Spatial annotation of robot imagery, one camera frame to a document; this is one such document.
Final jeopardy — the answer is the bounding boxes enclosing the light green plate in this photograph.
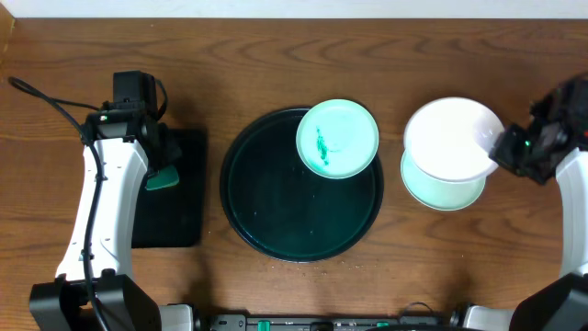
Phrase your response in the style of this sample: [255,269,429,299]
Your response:
[401,151,486,211]

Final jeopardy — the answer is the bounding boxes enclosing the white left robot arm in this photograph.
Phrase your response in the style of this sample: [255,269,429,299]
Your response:
[29,71,197,330]

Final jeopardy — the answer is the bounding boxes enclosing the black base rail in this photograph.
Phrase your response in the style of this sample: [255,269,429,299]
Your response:
[208,314,457,331]

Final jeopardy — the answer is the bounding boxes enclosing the dark round tray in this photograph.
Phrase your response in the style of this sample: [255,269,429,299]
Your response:
[220,108,384,263]

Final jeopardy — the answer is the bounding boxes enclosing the green scouring sponge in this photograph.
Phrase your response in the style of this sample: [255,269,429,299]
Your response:
[145,165,179,191]

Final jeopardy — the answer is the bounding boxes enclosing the black rectangular mat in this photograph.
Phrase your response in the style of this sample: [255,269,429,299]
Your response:
[131,129,208,248]

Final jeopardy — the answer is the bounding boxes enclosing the white plate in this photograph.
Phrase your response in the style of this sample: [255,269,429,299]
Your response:
[403,97,504,182]

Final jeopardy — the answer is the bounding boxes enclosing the pale green plate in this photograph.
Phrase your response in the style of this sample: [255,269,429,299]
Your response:
[296,99,379,179]

